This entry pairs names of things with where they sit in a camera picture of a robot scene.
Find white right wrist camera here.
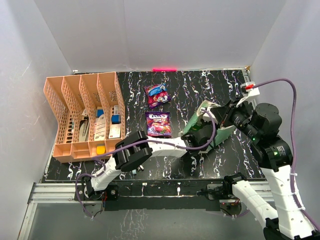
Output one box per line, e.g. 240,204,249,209
236,81,260,108

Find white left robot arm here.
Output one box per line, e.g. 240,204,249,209
83,123,216,200

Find blue box in organizer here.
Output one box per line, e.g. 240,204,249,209
111,114,121,125

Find small teal white clip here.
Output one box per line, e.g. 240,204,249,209
132,165,144,176

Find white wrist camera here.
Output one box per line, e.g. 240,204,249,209
198,107,210,119
236,81,260,108

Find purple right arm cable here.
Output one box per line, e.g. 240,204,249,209
252,77,320,233

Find blue chocolate snack packet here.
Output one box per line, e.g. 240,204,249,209
147,83,167,97

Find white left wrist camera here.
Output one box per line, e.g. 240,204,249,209
198,107,210,119

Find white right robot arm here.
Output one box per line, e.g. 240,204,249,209
210,102,320,240

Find purple Fox's candy packet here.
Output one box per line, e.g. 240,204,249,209
144,85,172,109

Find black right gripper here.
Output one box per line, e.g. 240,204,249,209
210,96,261,142

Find green illustrated paper gift bag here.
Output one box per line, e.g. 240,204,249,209
179,100,236,156

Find orange plastic desk organizer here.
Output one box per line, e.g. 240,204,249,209
43,72,126,163

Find yellow item in organizer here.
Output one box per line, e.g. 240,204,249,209
96,145,106,155

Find pink tape strip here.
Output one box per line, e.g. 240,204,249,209
152,67,177,72

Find purple berries candy packet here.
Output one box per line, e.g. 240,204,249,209
145,111,172,138

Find white papers in organizer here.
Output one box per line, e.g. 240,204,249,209
79,105,122,142

